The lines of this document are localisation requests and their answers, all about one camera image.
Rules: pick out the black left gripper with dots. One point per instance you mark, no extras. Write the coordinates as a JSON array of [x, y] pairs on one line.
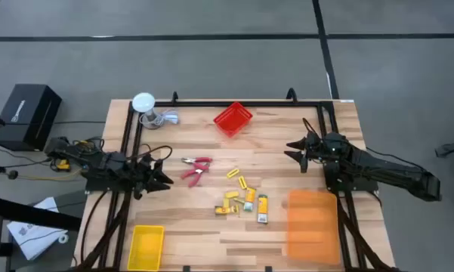
[[142, 174]]

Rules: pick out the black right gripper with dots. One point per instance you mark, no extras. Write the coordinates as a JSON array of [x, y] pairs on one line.
[[314, 149]]

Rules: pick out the yellow green crayon box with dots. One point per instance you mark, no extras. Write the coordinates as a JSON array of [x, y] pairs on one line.
[[263, 209], [224, 210], [250, 198]]

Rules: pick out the yellow plastic bin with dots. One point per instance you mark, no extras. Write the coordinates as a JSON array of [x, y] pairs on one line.
[[145, 249]]

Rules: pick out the yellow rectangular eraser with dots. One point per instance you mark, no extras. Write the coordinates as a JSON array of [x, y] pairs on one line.
[[226, 203], [231, 194]]

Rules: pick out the red plastic mesh basket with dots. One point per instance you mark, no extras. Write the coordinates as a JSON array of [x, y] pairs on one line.
[[232, 119]]

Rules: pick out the yellow box with black print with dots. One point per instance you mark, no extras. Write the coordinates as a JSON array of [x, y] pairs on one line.
[[238, 200]]

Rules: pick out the orange plastic tray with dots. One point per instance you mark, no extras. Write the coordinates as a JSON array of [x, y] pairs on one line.
[[313, 226]]

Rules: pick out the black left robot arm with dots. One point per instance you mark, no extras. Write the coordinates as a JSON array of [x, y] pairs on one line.
[[105, 166]]

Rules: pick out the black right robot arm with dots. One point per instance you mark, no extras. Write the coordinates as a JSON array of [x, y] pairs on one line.
[[393, 172]]

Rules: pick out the white table label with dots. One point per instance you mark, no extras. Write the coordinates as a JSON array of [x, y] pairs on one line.
[[346, 101]]

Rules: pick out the white mushroom lamp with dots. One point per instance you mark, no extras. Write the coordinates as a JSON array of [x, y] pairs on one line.
[[143, 102]]

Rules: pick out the yellow black connector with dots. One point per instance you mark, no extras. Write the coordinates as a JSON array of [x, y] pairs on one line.
[[63, 165]]

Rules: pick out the white tape roll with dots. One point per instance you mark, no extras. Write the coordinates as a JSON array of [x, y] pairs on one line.
[[60, 239]]

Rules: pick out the black side table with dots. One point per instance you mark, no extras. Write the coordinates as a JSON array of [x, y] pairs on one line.
[[22, 213]]

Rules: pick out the white printed paper sheets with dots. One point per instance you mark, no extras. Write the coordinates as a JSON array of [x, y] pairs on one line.
[[30, 238]]

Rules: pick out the black power plug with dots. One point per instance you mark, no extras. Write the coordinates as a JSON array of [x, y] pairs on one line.
[[12, 174]]

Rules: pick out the black cardboard box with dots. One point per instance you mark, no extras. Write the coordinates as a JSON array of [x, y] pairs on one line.
[[26, 113]]

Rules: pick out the grey chair base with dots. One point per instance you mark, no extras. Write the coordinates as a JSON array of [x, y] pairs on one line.
[[453, 148]]

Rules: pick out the black aluminium table frame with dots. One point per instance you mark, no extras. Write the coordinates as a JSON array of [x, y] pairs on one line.
[[272, 104]]

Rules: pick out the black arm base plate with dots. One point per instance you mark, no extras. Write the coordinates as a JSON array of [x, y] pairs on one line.
[[98, 186], [368, 185]]

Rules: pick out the black table edge bracket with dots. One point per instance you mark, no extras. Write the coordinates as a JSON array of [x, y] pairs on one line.
[[186, 269], [268, 269]]

